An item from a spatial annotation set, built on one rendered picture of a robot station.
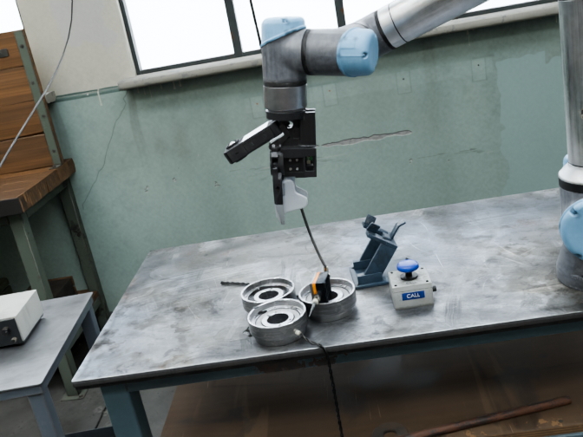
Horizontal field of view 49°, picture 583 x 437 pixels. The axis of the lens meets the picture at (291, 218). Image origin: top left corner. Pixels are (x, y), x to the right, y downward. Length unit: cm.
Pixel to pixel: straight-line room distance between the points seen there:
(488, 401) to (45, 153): 207
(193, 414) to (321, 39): 84
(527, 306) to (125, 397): 72
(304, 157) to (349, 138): 164
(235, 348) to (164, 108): 177
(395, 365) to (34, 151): 188
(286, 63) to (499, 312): 55
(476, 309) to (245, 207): 182
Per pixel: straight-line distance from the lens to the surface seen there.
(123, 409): 125
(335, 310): 116
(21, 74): 283
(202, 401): 150
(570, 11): 99
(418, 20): 114
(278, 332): 111
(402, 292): 117
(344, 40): 105
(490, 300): 120
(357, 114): 274
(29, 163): 290
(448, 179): 286
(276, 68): 109
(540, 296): 120
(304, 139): 113
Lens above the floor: 136
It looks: 19 degrees down
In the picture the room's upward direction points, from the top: 10 degrees counter-clockwise
